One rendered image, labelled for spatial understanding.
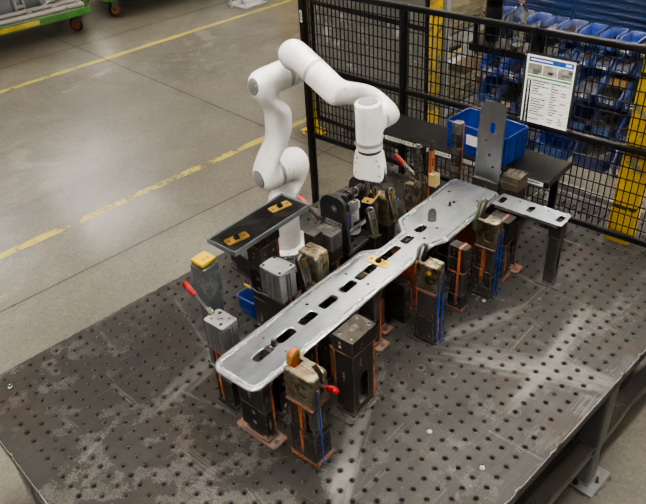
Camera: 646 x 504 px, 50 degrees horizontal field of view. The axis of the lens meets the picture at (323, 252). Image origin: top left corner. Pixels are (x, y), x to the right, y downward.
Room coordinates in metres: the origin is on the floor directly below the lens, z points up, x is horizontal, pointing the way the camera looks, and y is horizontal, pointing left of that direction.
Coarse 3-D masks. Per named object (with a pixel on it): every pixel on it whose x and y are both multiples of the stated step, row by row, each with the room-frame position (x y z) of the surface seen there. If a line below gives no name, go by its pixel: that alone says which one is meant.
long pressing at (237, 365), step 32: (448, 192) 2.40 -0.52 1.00; (480, 192) 2.39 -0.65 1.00; (416, 224) 2.18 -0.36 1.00; (448, 224) 2.17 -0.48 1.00; (320, 288) 1.83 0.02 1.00; (352, 288) 1.82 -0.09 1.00; (288, 320) 1.68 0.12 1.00; (320, 320) 1.67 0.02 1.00; (256, 352) 1.54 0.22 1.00; (256, 384) 1.41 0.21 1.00
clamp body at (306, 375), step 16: (288, 368) 1.40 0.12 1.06; (304, 368) 1.40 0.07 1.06; (320, 368) 1.40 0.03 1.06; (288, 384) 1.40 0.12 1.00; (304, 384) 1.36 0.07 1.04; (304, 400) 1.36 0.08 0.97; (320, 400) 1.36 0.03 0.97; (304, 416) 1.37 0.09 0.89; (320, 416) 1.35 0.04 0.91; (304, 432) 1.37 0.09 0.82; (320, 432) 1.37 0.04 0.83; (304, 448) 1.37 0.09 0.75; (320, 448) 1.36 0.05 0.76; (320, 464) 1.35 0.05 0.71
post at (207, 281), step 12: (192, 264) 1.82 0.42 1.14; (216, 264) 1.82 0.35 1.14; (192, 276) 1.82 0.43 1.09; (204, 276) 1.78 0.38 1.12; (216, 276) 1.82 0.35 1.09; (204, 288) 1.79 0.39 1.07; (216, 288) 1.81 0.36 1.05; (204, 300) 1.80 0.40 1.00; (216, 300) 1.81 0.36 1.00; (204, 312) 1.81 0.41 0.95; (204, 324) 1.82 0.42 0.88
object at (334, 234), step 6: (318, 228) 2.09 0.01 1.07; (324, 228) 2.08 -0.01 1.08; (330, 228) 2.08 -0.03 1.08; (336, 228) 2.08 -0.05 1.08; (324, 234) 2.04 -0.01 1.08; (330, 234) 2.04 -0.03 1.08; (336, 234) 2.04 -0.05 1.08; (324, 240) 2.04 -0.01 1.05; (330, 240) 2.02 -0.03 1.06; (336, 240) 2.04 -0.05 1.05; (324, 246) 2.04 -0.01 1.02; (330, 246) 2.02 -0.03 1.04; (336, 246) 2.04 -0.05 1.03; (330, 252) 2.02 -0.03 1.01; (336, 252) 2.04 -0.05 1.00; (342, 252) 2.06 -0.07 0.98; (330, 258) 2.02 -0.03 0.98; (336, 258) 2.04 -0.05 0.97; (330, 264) 2.03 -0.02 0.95; (336, 264) 2.05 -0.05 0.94; (330, 270) 2.03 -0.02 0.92; (342, 288) 2.06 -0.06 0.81
